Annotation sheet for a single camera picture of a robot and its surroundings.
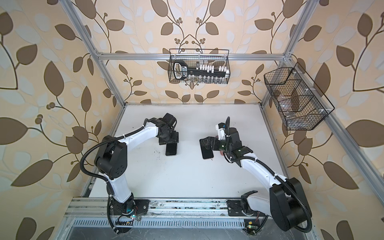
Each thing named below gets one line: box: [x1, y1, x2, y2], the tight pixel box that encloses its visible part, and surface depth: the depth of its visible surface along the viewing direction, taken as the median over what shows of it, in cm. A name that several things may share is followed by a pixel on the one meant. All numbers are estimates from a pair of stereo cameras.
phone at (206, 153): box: [199, 141, 214, 159], surface depth 96 cm
